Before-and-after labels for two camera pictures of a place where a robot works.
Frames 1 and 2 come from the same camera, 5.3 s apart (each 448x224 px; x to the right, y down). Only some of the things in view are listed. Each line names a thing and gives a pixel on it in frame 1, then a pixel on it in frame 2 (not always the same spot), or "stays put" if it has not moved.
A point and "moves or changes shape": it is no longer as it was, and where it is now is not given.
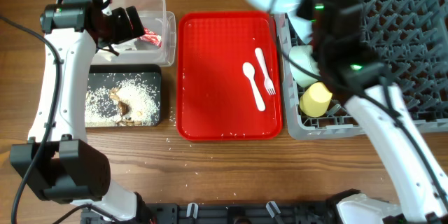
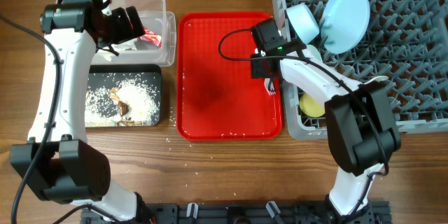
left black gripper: (126, 32) stays put
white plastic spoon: (249, 70) moves or changes shape
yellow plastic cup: (315, 101) stays put
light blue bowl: (304, 26) stays put
